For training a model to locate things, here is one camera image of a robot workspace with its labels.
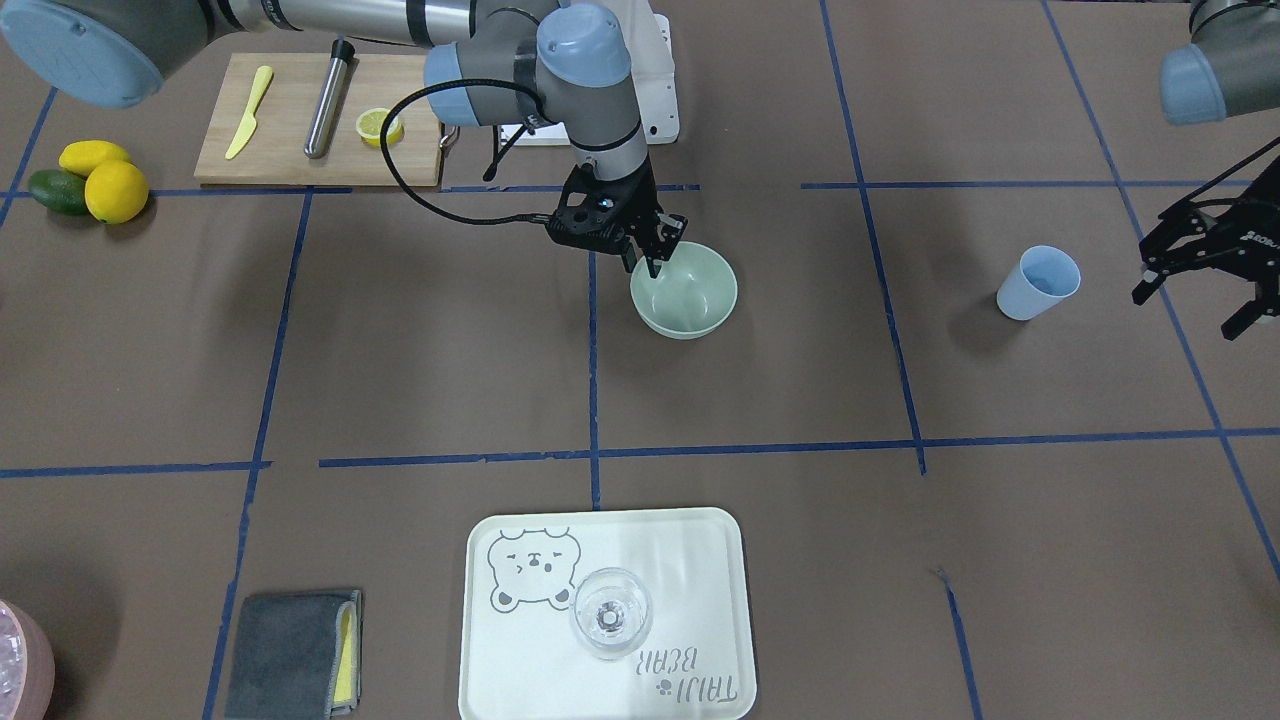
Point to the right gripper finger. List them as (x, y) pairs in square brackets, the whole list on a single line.
[(630, 256), (658, 252)]

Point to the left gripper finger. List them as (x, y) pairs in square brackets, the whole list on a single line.
[(1263, 308), (1153, 277)]

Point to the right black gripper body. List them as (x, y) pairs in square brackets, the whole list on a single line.
[(640, 208)]

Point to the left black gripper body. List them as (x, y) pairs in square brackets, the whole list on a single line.
[(1232, 236)]

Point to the green bowl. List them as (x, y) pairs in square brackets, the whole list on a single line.
[(692, 295)]

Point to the light blue cup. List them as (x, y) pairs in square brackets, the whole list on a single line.
[(1043, 277)]

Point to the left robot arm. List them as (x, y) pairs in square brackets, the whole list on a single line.
[(1228, 69)]

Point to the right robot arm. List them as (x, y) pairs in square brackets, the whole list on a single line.
[(490, 63)]

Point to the pink bowl with ice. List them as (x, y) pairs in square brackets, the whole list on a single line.
[(27, 665)]

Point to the lemon half slice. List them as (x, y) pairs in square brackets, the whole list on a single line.
[(379, 127)]

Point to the steel muddler black cap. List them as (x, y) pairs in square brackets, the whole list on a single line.
[(321, 130)]

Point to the wooden cutting board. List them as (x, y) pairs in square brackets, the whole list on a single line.
[(275, 155)]

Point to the clear wine glass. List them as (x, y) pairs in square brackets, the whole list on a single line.
[(612, 613)]

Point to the yellow plastic knife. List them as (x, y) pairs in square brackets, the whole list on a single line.
[(248, 122)]

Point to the white bear tray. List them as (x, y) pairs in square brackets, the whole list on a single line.
[(520, 658)]

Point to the yellow lemon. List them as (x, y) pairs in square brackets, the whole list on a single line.
[(116, 192)]

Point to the green avocado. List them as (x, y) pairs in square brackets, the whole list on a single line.
[(59, 191)]

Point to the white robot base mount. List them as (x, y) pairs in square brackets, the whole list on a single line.
[(646, 37)]

